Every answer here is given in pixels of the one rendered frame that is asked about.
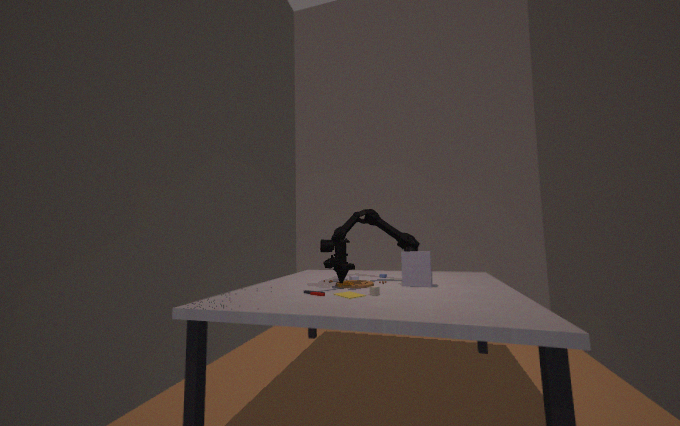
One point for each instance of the orange round board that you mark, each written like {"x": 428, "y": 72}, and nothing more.
{"x": 357, "y": 284}

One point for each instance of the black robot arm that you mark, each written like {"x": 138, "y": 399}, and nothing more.
{"x": 405, "y": 240}

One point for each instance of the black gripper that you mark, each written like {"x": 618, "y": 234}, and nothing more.
{"x": 344, "y": 266}

